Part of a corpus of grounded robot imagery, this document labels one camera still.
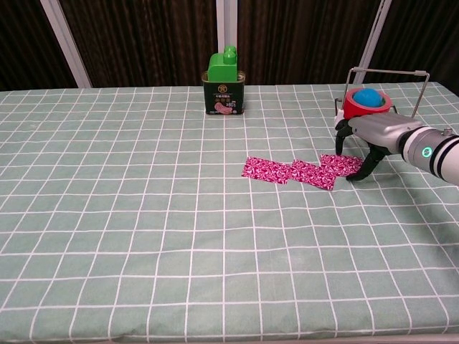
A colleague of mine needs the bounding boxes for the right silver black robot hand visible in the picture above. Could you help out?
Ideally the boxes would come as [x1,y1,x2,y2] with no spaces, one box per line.
[334,113,424,181]

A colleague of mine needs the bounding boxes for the pink patterned cloth strip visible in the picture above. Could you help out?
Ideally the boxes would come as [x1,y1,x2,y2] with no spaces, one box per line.
[288,159,337,191]

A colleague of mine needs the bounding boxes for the red tape roll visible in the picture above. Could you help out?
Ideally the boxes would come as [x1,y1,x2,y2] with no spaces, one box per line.
[342,87,392,119]

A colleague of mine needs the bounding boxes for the blue ball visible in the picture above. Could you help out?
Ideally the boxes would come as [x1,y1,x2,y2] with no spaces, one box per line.
[351,88,383,108]

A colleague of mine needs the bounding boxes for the dark brown curtain panel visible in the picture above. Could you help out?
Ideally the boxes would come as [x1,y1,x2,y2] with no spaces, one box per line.
[372,0,459,94]
[235,0,381,87]
[60,0,219,88]
[0,0,78,90]

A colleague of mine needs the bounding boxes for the dark green tin can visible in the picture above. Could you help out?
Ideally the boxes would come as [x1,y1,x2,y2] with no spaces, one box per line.
[201,70,247,116]

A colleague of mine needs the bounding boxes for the green toy building block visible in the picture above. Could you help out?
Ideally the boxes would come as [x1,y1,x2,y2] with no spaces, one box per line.
[207,45,240,82]

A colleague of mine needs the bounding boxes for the green checked tablecloth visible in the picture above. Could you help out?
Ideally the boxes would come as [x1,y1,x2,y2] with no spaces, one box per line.
[0,82,459,341]

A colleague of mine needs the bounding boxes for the metal wire rack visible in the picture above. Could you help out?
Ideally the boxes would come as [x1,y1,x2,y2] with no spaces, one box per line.
[333,67,431,126]

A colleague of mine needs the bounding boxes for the white frame post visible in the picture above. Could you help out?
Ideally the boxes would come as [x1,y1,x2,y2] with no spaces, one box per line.
[358,0,394,85]
[39,0,93,88]
[216,0,237,87]

